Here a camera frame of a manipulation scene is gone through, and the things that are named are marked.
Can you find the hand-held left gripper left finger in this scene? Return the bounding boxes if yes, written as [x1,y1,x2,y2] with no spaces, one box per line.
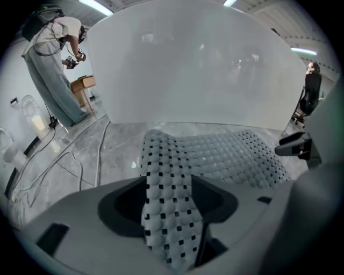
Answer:
[26,176,162,275]

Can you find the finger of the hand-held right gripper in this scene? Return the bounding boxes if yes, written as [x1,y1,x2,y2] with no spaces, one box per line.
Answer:
[274,131,314,157]

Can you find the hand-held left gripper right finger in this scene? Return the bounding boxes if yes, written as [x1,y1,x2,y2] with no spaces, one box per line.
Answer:
[190,175,297,275]

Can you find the grey perforated bubble mat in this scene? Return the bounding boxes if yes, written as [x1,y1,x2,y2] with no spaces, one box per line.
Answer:
[139,128,292,272]

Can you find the white bathtub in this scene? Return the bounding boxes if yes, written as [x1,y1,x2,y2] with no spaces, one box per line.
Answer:
[85,0,313,133]

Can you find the black platform edge strip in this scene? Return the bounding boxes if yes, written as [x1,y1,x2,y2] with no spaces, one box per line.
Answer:
[4,135,39,198]

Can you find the wooden bench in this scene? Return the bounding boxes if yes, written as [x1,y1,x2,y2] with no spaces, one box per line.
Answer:
[70,75,96,112]

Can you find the black backpack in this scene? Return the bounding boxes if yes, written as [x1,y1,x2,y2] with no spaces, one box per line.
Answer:
[21,2,66,42]

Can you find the ceiling tube lights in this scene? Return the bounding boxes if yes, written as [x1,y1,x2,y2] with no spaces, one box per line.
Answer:
[79,0,318,56]

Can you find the white cable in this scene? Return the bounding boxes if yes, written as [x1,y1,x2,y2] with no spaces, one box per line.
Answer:
[8,114,112,229]

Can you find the black cable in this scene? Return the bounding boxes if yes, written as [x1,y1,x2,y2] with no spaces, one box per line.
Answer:
[26,102,59,162]

